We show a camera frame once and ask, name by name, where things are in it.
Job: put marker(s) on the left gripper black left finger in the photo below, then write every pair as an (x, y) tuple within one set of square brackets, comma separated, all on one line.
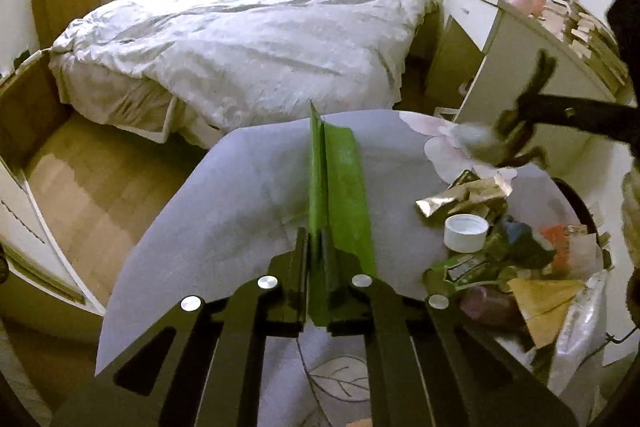
[(201, 363)]

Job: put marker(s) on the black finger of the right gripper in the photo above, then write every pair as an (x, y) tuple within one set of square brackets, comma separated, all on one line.
[(516, 126)]

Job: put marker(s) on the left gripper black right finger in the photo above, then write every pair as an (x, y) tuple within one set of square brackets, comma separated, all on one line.
[(428, 365)]

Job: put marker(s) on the white bottle cap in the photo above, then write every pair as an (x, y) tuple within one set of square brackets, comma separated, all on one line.
[(465, 233)]

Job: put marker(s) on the gold foil wrapper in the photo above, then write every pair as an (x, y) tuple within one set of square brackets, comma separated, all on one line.
[(485, 198)]

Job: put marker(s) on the green paper wrapper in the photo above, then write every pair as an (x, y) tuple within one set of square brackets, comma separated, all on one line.
[(338, 212)]

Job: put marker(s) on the black round trash bin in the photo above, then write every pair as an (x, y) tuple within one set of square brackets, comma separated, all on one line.
[(580, 208)]

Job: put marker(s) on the white gloved right hand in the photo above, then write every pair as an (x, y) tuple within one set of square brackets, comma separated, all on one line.
[(631, 231)]

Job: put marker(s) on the stack of books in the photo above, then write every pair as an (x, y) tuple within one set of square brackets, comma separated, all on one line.
[(589, 38)]

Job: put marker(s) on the white dresser cabinet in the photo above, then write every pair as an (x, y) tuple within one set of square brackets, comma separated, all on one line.
[(487, 54)]

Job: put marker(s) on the floral grey tablecloth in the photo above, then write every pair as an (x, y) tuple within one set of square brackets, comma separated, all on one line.
[(244, 205)]

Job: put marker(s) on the wooden bedside table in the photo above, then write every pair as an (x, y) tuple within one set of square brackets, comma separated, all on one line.
[(31, 110)]

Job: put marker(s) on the bed with white duvet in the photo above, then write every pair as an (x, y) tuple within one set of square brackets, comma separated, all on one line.
[(203, 68)]

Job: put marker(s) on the white door frame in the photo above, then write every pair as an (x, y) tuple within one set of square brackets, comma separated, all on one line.
[(42, 291)]

